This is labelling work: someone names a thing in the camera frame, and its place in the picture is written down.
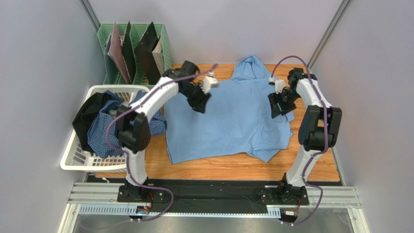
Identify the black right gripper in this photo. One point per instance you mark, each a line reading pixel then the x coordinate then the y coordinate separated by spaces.
pixel 281 102

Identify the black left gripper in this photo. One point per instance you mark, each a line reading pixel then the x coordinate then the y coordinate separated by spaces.
pixel 199 105

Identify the light blue long sleeve shirt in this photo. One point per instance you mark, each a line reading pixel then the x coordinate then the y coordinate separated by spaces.
pixel 237 119

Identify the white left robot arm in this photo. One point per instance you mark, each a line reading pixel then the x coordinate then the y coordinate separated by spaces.
pixel 132 124

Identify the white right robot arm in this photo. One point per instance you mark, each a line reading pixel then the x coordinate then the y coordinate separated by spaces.
pixel 317 133

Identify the beige board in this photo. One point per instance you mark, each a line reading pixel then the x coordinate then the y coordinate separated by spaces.
pixel 157 53

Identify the black board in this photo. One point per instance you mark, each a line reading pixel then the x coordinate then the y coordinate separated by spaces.
pixel 143 52

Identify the right corner aluminium profile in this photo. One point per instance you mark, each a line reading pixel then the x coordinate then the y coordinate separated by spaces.
pixel 336 19

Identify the corner aluminium profile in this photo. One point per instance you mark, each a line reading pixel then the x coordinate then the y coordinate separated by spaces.
pixel 336 19
pixel 90 13

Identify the dark green board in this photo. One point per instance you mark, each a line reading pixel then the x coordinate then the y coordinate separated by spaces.
pixel 128 54

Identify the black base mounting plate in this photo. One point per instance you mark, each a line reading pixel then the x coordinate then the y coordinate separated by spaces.
pixel 212 197

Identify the pink board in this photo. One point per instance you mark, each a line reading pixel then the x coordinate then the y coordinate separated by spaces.
pixel 115 52

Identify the blue checkered shirt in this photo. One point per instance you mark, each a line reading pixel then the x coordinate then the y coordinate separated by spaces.
pixel 96 135

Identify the black garment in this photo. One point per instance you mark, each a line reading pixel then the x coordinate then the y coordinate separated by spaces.
pixel 86 115

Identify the white plastic laundry basket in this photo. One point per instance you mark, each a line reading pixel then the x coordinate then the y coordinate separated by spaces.
pixel 74 158

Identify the left corner aluminium profile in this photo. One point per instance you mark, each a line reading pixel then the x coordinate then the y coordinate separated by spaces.
pixel 90 13

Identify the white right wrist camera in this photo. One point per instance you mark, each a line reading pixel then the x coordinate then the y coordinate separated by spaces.
pixel 278 84

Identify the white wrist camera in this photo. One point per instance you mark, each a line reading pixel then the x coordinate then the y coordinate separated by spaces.
pixel 278 84
pixel 209 82

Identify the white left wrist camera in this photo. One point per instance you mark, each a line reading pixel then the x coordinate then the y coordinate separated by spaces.
pixel 209 82

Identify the aluminium frame rail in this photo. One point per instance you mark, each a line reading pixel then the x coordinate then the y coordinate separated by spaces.
pixel 103 199

